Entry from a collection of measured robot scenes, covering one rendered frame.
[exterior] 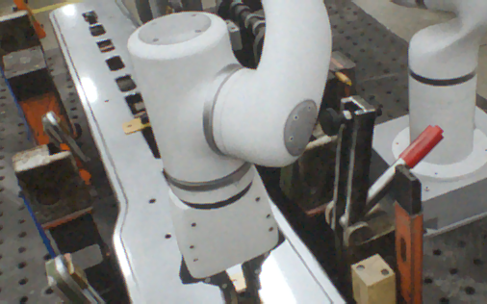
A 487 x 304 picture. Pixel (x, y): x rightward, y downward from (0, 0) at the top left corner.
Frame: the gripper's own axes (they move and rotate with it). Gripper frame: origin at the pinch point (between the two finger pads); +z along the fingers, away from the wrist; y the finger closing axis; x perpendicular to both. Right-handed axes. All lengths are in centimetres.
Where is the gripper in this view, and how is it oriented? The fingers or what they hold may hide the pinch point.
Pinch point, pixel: (241, 287)
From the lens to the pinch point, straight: 69.8
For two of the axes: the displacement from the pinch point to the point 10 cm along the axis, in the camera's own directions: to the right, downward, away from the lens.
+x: 4.1, 4.8, -7.7
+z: 1.4, 8.1, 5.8
